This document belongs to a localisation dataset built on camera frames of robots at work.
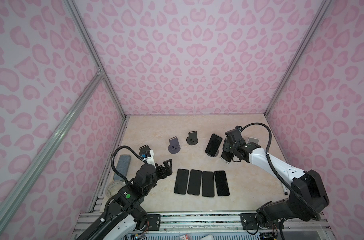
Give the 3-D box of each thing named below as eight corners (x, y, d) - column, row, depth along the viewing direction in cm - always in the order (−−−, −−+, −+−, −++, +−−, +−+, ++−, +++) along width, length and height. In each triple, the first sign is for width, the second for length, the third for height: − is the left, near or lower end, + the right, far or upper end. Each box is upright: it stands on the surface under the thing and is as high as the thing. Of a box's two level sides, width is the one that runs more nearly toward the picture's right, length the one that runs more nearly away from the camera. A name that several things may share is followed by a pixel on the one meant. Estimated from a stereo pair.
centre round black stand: (188, 146, 104) (188, 138, 96) (186, 141, 107) (186, 133, 99) (197, 143, 106) (198, 135, 98) (195, 139, 108) (195, 130, 100)
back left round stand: (170, 153, 101) (168, 144, 92) (170, 146, 105) (169, 136, 96) (180, 153, 101) (179, 144, 92) (180, 145, 105) (179, 136, 96)
